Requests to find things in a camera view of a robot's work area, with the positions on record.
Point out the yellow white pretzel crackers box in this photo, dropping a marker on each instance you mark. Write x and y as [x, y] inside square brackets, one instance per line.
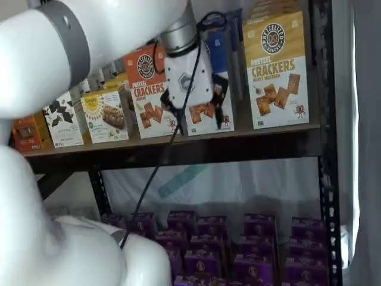
[274, 7]
[276, 89]

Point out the black metal shelf rack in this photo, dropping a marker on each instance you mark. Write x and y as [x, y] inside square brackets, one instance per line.
[327, 178]

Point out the yellow white cookie bar box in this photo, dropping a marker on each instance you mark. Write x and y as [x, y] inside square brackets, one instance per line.
[101, 125]

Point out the purple snack box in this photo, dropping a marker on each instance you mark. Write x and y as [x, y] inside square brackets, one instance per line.
[171, 238]
[253, 268]
[175, 262]
[212, 226]
[306, 247]
[305, 272]
[202, 263]
[193, 281]
[308, 226]
[259, 223]
[256, 244]
[181, 220]
[144, 223]
[206, 242]

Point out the white plastic backdrop sheet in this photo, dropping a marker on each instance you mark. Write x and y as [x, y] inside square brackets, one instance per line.
[238, 184]

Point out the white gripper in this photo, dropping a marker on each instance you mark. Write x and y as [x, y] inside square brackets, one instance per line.
[190, 77]

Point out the blue white pretzel crackers box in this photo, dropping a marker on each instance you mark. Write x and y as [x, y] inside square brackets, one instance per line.
[235, 59]
[205, 128]

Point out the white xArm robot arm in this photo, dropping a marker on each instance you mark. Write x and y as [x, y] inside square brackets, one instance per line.
[29, 44]

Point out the orange brown snack box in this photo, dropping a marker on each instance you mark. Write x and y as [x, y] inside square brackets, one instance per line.
[26, 134]

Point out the white box with dark crackers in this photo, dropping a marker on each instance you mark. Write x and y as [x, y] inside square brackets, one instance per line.
[62, 131]

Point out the teal tape strip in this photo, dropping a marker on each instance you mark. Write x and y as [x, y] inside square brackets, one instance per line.
[181, 180]

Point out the orange white pretzel crackers box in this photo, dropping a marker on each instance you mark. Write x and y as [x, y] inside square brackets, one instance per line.
[143, 89]

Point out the grey fabric curtain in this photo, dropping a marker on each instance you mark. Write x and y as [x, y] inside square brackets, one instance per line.
[369, 149]

